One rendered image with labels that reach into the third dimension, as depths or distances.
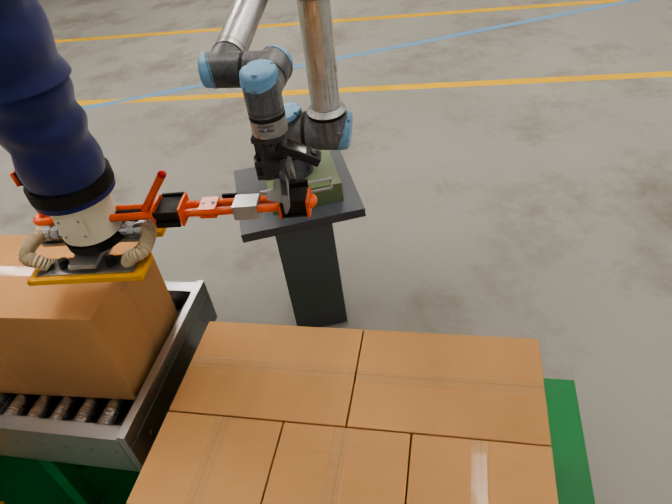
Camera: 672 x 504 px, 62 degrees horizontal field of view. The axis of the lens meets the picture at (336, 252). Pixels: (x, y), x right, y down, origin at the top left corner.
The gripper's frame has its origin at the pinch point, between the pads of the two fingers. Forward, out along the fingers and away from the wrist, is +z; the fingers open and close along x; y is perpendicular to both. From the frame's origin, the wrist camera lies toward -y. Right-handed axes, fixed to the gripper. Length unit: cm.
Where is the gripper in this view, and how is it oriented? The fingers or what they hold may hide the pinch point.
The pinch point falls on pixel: (292, 198)
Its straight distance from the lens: 153.2
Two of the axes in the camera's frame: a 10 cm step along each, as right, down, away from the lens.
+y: -9.9, 0.5, 1.2
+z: 1.2, 7.6, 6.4
